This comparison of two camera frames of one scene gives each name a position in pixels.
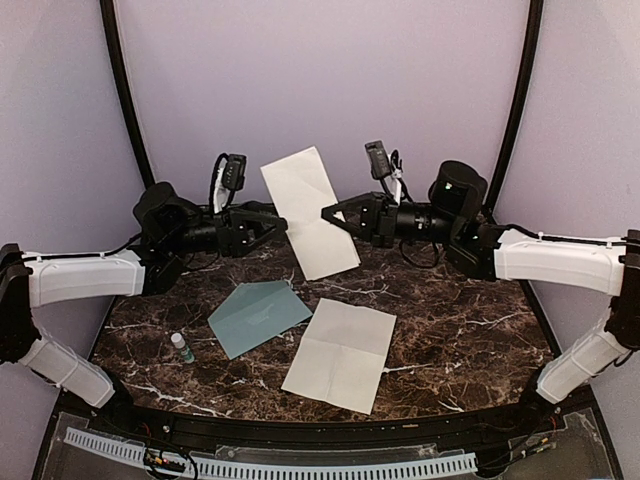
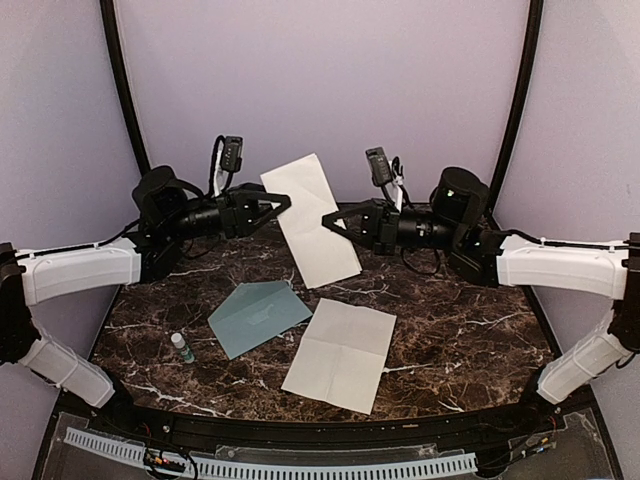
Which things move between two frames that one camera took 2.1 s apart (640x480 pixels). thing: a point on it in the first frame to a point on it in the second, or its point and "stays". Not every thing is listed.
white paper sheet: x=342 y=355 stays
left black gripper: x=233 y=233 to x=239 y=208
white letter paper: x=301 y=187 stays
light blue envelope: x=255 y=314 stays
